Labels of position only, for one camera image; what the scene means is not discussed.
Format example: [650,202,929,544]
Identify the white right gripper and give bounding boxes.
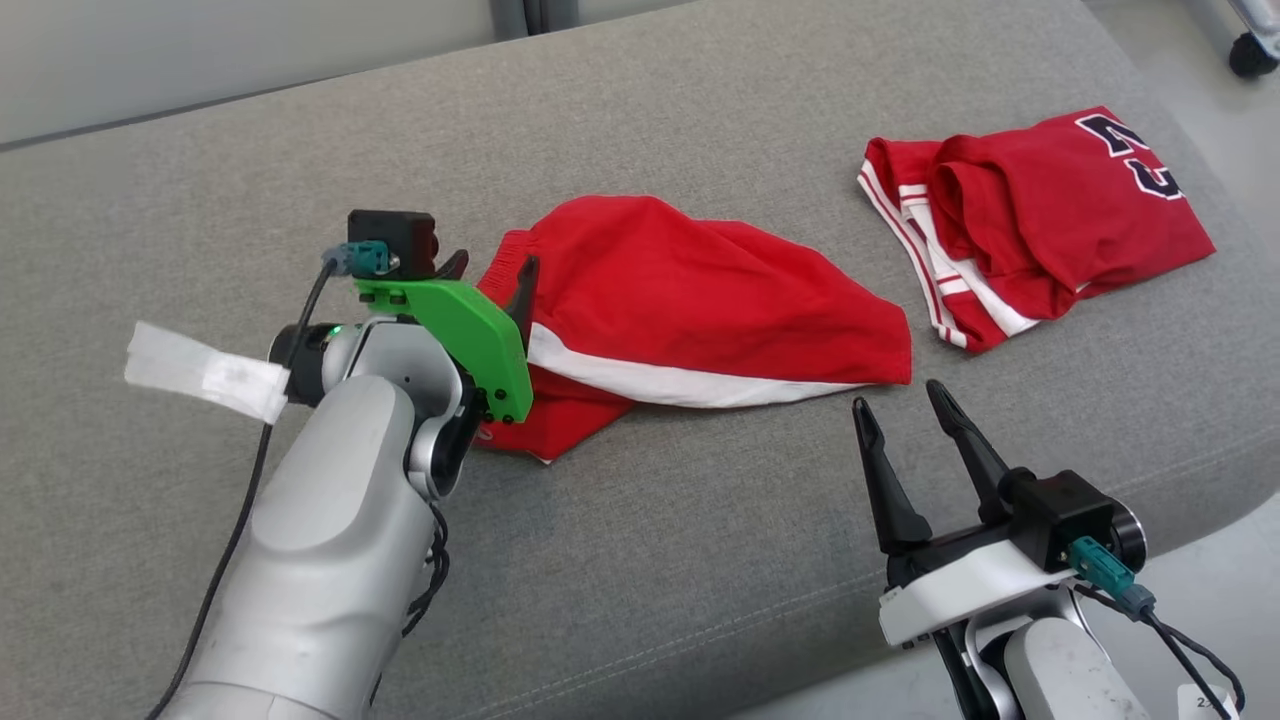
[852,380,1086,649]

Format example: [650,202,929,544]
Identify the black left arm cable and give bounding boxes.
[148,260,336,720]

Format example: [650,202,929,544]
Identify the grey wheeled stand leg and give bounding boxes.
[1190,0,1280,79]

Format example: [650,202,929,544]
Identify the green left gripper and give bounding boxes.
[355,250,541,424]

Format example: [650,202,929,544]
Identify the white left cable label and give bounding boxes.
[125,322,291,425]

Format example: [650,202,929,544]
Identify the teal right camera connector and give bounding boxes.
[1065,537,1157,614]

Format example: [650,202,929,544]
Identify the white cable label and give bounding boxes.
[125,322,291,425]
[1178,684,1241,720]

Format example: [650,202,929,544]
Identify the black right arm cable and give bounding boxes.
[1075,585,1247,717]

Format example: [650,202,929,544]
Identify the red white sports jersey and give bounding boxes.
[858,106,1217,354]

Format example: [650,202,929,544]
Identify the teal camera connector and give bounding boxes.
[322,240,391,278]
[1065,537,1157,614]

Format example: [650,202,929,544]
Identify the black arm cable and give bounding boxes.
[1075,585,1247,717]
[148,260,336,720]

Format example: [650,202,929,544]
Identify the red shorts with white stripe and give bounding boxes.
[470,195,913,464]

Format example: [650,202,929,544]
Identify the grey partition post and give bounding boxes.
[490,0,583,41]

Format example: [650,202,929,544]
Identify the white right cable label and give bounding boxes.
[1178,684,1241,720]

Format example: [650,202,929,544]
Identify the teal left camera connector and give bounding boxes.
[322,240,391,278]

